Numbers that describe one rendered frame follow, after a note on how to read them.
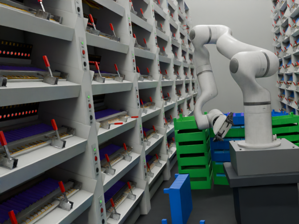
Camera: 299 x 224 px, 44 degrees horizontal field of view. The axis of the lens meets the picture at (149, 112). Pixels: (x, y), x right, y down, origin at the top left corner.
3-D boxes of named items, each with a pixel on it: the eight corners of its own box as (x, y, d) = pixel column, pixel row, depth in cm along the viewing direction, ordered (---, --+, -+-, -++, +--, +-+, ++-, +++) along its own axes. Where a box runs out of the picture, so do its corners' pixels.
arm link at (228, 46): (251, 83, 162) (279, 81, 169) (258, 58, 156) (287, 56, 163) (195, 42, 201) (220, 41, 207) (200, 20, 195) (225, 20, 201)
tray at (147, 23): (151, 32, 265) (156, 13, 263) (127, 19, 206) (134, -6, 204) (124, 25, 269) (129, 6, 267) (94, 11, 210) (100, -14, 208)
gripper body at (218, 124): (231, 118, 189) (235, 122, 178) (220, 134, 191) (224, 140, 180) (218, 110, 189) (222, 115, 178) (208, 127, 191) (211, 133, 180)
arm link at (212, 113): (207, 116, 192) (225, 112, 191) (204, 110, 204) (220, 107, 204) (211, 131, 193) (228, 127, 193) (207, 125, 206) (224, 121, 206)
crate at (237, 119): (261, 119, 248) (260, 108, 247) (253, 124, 231) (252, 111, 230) (219, 121, 264) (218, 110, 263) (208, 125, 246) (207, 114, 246)
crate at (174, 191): (192, 208, 206) (178, 208, 208) (189, 173, 205) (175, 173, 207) (183, 230, 178) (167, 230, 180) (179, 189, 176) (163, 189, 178)
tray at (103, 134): (135, 126, 201) (139, 110, 200) (94, 146, 142) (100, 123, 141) (101, 116, 205) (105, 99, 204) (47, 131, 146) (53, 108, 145)
